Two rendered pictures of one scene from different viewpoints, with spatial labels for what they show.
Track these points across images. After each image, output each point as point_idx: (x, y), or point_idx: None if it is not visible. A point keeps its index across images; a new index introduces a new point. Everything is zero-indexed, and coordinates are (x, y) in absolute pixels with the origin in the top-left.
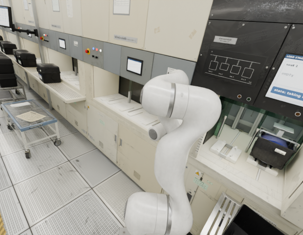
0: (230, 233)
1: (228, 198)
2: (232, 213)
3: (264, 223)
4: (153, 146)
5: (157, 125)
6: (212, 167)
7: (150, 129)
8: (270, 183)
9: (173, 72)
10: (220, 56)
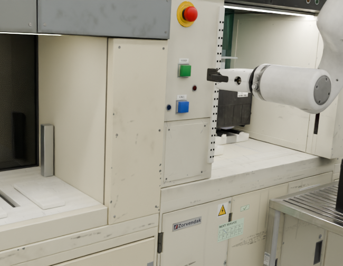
0: None
1: (286, 199)
2: (317, 204)
3: None
4: (92, 255)
5: (306, 68)
6: (237, 171)
7: (318, 81)
8: (264, 146)
9: None
10: None
